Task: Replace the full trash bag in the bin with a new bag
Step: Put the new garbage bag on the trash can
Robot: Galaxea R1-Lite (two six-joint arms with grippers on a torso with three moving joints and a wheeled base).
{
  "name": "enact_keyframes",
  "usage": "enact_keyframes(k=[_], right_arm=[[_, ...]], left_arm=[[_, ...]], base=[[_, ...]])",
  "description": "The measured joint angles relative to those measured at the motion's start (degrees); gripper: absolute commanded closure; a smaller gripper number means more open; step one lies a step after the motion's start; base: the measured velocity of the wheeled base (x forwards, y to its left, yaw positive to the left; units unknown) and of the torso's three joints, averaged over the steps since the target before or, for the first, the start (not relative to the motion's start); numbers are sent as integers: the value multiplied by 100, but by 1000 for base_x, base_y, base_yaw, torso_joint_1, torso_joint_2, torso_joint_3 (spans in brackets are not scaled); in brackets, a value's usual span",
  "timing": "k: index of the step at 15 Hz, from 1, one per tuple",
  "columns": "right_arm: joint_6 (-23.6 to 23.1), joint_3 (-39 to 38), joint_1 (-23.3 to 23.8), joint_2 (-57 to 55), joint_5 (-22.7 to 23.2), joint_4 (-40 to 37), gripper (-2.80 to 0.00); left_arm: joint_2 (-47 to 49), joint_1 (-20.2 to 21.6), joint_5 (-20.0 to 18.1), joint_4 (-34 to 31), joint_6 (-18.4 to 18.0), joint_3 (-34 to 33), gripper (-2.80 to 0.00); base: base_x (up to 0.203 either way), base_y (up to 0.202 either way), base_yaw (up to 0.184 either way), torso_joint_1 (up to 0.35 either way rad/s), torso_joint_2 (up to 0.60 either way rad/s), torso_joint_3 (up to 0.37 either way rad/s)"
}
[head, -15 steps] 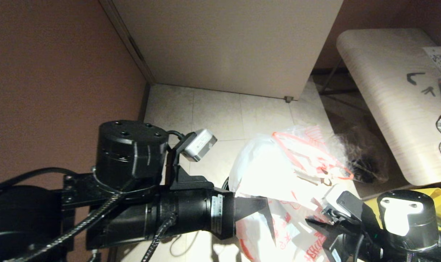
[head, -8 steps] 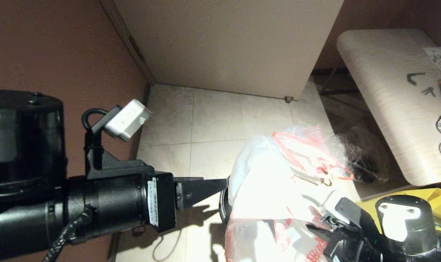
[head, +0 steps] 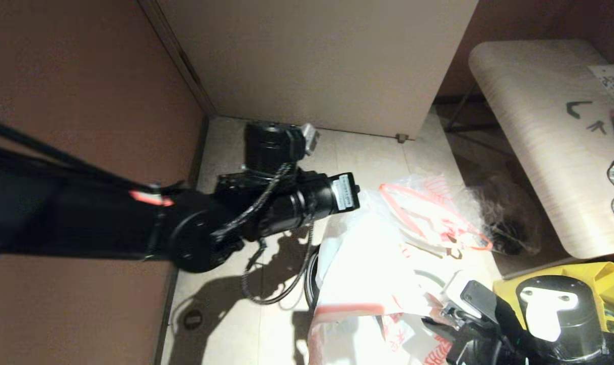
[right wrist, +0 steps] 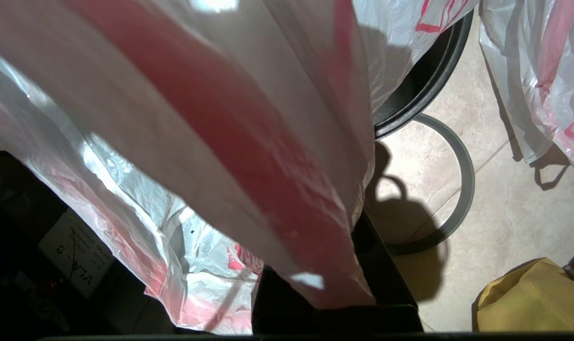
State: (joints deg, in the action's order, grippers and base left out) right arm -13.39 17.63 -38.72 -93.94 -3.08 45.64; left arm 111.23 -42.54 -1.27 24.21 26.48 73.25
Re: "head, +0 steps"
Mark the brown door frame strip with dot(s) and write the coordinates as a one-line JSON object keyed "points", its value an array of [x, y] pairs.
{"points": [[172, 45]]}

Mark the round metal floor drain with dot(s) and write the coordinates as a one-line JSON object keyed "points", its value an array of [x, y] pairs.
{"points": [[192, 319]]}

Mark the crumpled clear plastic bag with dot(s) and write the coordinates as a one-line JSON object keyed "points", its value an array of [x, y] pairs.
{"points": [[514, 223]]}

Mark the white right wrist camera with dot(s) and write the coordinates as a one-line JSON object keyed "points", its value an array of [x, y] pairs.
{"points": [[454, 296]]}

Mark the white plastic bag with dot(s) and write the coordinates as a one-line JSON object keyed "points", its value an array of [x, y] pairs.
{"points": [[367, 263]]}

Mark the white door panel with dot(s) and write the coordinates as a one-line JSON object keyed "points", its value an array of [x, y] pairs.
{"points": [[317, 61]]}

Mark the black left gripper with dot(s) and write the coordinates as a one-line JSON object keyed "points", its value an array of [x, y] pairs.
{"points": [[296, 203]]}

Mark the black round trash bin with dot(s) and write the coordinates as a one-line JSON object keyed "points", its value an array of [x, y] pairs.
{"points": [[311, 279]]}

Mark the small black hex keys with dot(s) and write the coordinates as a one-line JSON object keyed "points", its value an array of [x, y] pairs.
{"points": [[597, 127]]}

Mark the black metal table frame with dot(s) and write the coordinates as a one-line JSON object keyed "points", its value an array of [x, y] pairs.
{"points": [[469, 129]]}

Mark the small grey door stopper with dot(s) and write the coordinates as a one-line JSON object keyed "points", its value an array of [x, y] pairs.
{"points": [[401, 138]]}

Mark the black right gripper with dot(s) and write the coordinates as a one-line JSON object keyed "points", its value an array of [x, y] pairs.
{"points": [[555, 350]]}

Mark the black L-shaped hex key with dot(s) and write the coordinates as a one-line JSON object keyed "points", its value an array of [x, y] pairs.
{"points": [[571, 109]]}

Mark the yellow plastic bag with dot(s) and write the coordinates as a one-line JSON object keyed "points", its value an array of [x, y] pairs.
{"points": [[606, 284]]}

